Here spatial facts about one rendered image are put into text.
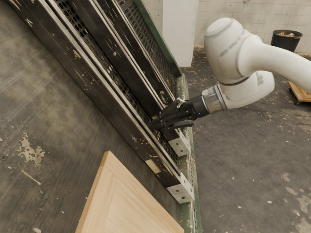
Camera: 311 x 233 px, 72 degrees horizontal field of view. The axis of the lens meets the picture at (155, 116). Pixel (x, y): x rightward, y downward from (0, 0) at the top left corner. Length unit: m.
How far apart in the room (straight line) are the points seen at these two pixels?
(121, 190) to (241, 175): 1.88
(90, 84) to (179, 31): 3.72
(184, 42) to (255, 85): 3.71
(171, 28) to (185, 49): 0.48
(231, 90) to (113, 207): 0.46
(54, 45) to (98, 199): 0.40
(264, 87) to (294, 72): 0.16
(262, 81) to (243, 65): 0.14
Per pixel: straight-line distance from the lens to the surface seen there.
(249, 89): 0.68
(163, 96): 1.23
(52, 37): 0.64
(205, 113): 0.72
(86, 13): 0.89
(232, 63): 0.57
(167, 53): 1.91
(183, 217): 0.99
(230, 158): 2.52
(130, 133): 0.73
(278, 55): 0.55
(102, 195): 0.57
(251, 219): 2.14
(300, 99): 3.74
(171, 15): 4.26
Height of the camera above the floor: 1.75
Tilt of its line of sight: 36 degrees down
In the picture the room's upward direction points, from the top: straight up
